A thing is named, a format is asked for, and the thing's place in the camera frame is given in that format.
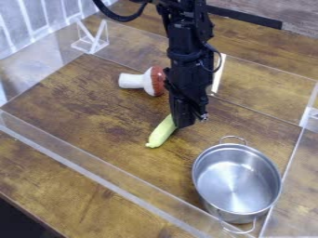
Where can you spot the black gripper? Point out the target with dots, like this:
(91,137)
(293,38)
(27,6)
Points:
(190,72)

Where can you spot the stainless steel pot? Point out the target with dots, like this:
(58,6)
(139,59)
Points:
(238,182)

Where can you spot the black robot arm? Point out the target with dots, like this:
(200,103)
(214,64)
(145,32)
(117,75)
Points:
(182,12)

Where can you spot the toy mushroom brown cap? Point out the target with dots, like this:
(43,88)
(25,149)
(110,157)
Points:
(151,81)

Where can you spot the black bar on table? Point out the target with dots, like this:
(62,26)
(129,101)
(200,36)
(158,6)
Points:
(237,15)

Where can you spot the clear acrylic enclosure panel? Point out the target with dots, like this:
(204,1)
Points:
(75,165)

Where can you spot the clear acrylic triangle bracket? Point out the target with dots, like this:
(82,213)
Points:
(90,43)

